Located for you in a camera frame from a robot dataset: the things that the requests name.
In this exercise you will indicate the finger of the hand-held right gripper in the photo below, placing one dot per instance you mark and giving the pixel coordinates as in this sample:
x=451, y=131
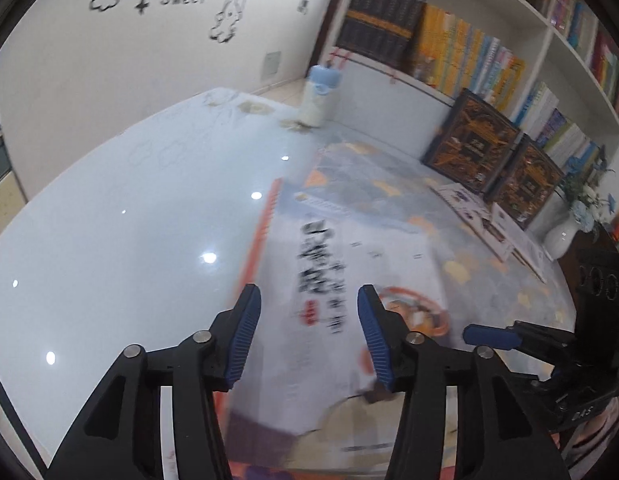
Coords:
x=489, y=336

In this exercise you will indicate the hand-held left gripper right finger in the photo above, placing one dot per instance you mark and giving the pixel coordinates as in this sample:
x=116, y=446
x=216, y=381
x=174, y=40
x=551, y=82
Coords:
x=377, y=335

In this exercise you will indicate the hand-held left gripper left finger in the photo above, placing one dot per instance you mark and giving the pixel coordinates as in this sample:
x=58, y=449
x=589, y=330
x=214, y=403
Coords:
x=244, y=330

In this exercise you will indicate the white black calligraphy book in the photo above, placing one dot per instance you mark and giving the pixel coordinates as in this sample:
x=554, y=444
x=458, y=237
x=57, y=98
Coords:
x=339, y=240

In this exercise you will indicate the white rooster illustration book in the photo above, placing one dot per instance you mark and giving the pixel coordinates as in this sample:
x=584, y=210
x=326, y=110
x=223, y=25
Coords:
x=469, y=215

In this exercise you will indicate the stack of books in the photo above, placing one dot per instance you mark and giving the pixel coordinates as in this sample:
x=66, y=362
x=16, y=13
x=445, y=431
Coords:
x=289, y=470

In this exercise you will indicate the person's right forearm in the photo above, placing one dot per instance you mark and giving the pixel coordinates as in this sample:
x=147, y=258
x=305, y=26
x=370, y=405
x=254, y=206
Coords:
x=604, y=445

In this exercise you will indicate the row of mixed upright books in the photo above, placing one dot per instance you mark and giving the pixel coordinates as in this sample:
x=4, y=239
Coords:
x=579, y=15

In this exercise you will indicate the brown wooden cabinet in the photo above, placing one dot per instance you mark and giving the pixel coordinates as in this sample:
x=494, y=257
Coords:
x=569, y=280

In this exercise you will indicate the white ribbed vase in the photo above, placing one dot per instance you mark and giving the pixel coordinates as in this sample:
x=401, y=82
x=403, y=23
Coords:
x=562, y=240

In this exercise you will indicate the blue and white artificial flowers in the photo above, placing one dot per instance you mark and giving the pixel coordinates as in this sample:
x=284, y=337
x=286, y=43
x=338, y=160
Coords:
x=584, y=210

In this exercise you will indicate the white yellow edged book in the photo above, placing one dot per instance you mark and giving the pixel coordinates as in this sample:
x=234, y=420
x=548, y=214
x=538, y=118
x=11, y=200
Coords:
x=519, y=245

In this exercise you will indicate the dark ornate gold cover book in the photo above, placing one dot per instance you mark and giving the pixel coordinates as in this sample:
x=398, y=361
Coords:
x=527, y=185
x=469, y=145

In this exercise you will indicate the white bottle with blue lid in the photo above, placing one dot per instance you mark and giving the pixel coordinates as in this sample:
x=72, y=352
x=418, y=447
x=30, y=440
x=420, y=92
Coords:
x=314, y=105

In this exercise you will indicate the dark brown door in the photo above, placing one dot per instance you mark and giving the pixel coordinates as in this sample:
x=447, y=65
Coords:
x=328, y=25

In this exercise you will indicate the row of dark hardcover volumes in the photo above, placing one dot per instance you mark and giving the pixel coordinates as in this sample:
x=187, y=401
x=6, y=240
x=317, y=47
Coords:
x=384, y=20

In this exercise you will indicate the white wall vent panel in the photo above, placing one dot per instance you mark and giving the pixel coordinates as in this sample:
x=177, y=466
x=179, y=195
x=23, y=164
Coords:
x=272, y=65

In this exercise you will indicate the black bear swing wall decal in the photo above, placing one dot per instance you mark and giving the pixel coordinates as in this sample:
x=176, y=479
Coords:
x=224, y=30

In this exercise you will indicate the small wall socket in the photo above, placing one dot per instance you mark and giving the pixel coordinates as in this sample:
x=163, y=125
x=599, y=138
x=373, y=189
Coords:
x=304, y=6

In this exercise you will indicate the black star wall decal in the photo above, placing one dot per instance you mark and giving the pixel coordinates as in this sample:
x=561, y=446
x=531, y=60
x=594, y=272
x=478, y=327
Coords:
x=142, y=6

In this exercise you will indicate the black cloud outline wall decal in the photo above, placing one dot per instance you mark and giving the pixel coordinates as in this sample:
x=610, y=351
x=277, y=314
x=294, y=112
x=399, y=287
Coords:
x=93, y=2

